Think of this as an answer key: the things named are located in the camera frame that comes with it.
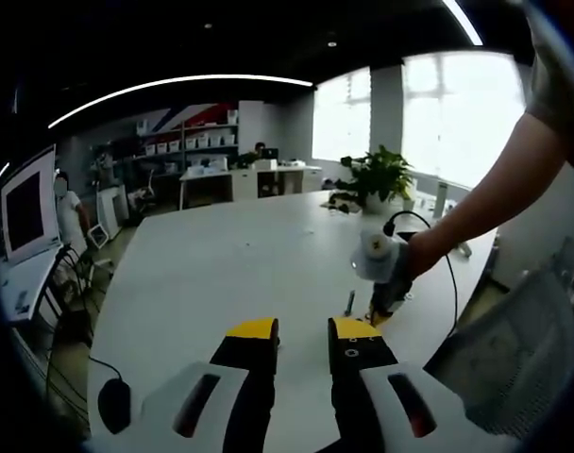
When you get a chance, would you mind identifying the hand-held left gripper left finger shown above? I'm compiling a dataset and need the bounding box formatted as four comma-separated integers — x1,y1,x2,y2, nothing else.
81,317,279,453

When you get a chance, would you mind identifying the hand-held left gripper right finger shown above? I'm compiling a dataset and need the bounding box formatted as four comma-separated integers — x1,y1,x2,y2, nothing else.
327,315,519,453

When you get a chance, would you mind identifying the black computer mouse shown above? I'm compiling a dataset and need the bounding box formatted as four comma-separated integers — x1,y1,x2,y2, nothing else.
96,377,133,436

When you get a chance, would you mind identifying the potted green plant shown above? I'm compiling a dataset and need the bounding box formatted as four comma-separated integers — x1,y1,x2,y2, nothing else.
340,144,416,214

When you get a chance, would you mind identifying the white cylinder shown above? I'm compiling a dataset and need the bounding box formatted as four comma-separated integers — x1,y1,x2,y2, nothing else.
432,181,450,219

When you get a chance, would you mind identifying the grey mesh office chair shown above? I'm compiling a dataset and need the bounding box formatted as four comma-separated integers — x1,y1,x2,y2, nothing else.
423,266,574,438

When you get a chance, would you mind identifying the white storage desk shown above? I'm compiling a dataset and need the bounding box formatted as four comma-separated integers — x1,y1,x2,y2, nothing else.
178,162,324,210

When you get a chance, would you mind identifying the white tilted desk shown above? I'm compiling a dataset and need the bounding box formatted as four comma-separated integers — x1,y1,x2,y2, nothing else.
0,244,72,325

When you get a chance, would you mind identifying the shelf with white bins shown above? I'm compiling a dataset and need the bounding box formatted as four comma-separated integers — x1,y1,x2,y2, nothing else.
137,110,242,158

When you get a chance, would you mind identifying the white ceiling light strip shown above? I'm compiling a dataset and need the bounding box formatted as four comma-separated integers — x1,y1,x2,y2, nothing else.
47,74,314,130
441,0,484,47

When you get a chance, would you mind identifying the white-framed monitor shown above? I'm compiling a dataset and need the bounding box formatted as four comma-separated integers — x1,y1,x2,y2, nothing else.
0,143,64,263

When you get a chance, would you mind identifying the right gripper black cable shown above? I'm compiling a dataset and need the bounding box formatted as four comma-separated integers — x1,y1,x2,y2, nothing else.
383,210,460,339

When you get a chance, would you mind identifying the black mouse cable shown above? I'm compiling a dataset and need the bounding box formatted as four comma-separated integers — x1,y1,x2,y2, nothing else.
87,355,127,383

